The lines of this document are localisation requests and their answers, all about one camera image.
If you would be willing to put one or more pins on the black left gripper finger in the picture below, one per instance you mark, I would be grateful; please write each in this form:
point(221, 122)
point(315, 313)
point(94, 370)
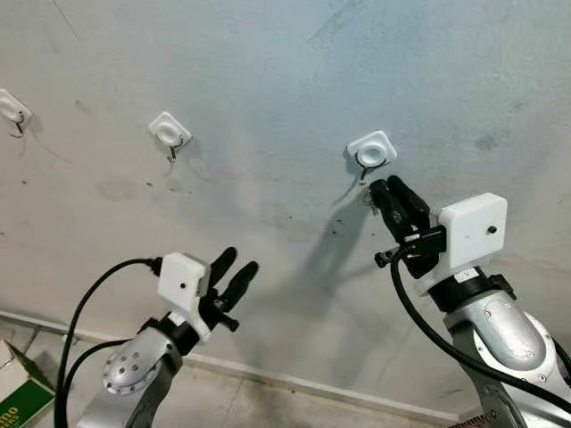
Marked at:
point(225, 267)
point(243, 281)

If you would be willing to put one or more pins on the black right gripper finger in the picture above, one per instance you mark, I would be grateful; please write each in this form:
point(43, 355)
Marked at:
point(387, 212)
point(412, 209)

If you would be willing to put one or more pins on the green cardboard box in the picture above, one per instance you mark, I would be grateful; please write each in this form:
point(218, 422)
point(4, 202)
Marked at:
point(22, 397)

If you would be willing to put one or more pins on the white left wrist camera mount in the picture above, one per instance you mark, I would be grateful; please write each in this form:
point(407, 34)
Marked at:
point(183, 285)

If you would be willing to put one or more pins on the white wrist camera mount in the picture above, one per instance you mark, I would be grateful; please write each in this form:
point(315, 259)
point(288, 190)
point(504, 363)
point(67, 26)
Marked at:
point(183, 285)
point(473, 232)

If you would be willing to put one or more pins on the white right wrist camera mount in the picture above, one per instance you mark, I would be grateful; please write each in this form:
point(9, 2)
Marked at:
point(473, 232)

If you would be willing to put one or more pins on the white square wall hook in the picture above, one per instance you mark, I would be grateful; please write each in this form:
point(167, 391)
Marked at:
point(372, 150)
point(169, 129)
point(11, 107)

